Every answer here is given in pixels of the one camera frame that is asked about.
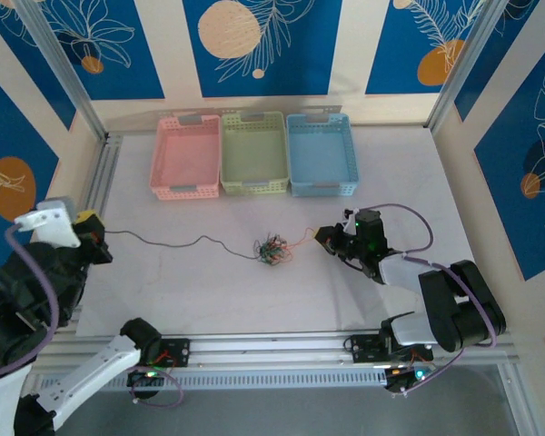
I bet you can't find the pink plastic basket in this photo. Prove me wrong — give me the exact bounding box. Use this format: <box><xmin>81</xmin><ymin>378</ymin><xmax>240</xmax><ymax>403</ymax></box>
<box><xmin>149</xmin><ymin>114</ymin><xmax>223</xmax><ymax>202</ymax></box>

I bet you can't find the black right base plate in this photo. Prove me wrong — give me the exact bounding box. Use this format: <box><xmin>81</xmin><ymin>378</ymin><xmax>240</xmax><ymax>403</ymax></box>
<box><xmin>347</xmin><ymin>333</ymin><xmax>435</xmax><ymax>364</ymax></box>

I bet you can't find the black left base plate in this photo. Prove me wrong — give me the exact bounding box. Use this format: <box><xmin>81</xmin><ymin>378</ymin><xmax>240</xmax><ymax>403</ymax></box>
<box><xmin>156</xmin><ymin>338</ymin><xmax>192</xmax><ymax>368</ymax></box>

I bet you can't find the thin orange wire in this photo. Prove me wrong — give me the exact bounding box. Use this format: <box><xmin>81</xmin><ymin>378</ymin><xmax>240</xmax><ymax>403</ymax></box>
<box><xmin>283</xmin><ymin>226</ymin><xmax>322</xmax><ymax>251</ymax></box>

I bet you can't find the coloured wire bundle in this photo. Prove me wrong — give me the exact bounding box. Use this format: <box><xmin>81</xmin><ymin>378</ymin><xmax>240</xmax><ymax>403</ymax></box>
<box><xmin>253</xmin><ymin>231</ymin><xmax>295</xmax><ymax>268</ymax></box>

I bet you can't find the grey slotted cable duct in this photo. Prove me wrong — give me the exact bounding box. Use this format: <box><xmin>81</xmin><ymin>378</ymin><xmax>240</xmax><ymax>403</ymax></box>
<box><xmin>26</xmin><ymin>365</ymin><xmax>391</xmax><ymax>392</ymax></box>

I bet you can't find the aluminium side rail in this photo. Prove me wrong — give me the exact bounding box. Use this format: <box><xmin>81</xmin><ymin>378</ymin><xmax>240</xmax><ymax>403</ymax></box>
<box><xmin>70</xmin><ymin>133</ymin><xmax>124</xmax><ymax>335</ymax></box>
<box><xmin>497</xmin><ymin>362</ymin><xmax>530</xmax><ymax>436</ymax></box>

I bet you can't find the right base circuit board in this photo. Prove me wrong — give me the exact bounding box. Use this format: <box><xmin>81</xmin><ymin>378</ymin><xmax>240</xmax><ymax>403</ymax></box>
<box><xmin>384</xmin><ymin>365</ymin><xmax>432</xmax><ymax>395</ymax></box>

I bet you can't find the green plastic basket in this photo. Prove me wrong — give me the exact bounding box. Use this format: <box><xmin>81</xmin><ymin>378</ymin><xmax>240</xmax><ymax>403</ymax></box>
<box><xmin>219</xmin><ymin>111</ymin><xmax>290</xmax><ymax>196</ymax></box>

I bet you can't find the left base circuit board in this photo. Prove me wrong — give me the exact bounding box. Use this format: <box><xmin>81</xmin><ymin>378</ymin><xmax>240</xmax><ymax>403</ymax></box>
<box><xmin>126</xmin><ymin>368</ymin><xmax>164</xmax><ymax>390</ymax></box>

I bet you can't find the thin black wire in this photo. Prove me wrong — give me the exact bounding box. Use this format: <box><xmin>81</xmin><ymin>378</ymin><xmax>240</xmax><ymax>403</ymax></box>
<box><xmin>104</xmin><ymin>230</ymin><xmax>261</xmax><ymax>262</ymax></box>

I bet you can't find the grey metal panel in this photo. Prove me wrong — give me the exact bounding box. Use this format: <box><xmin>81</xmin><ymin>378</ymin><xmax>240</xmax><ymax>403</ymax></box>
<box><xmin>26</xmin><ymin>362</ymin><xmax>528</xmax><ymax>436</ymax></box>

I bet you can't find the base circuit board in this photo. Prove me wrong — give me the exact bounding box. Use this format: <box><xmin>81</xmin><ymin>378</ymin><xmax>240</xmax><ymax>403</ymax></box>
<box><xmin>384</xmin><ymin>365</ymin><xmax>432</xmax><ymax>395</ymax></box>
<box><xmin>126</xmin><ymin>368</ymin><xmax>164</xmax><ymax>390</ymax></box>

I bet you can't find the aluminium frame post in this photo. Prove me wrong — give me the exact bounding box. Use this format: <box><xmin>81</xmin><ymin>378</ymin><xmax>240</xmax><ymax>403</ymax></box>
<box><xmin>15</xmin><ymin>0</ymin><xmax>109</xmax><ymax>142</ymax></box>
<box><xmin>428</xmin><ymin>0</ymin><xmax>512</xmax><ymax>134</ymax></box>

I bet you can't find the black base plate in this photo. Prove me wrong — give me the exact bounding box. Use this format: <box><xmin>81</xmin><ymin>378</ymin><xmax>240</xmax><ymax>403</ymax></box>
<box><xmin>156</xmin><ymin>338</ymin><xmax>192</xmax><ymax>368</ymax></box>
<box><xmin>347</xmin><ymin>333</ymin><xmax>435</xmax><ymax>364</ymax></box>

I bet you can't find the blue plastic basket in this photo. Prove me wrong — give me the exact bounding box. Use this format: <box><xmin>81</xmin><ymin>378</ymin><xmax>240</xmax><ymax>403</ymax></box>
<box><xmin>284</xmin><ymin>112</ymin><xmax>362</xmax><ymax>198</ymax></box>

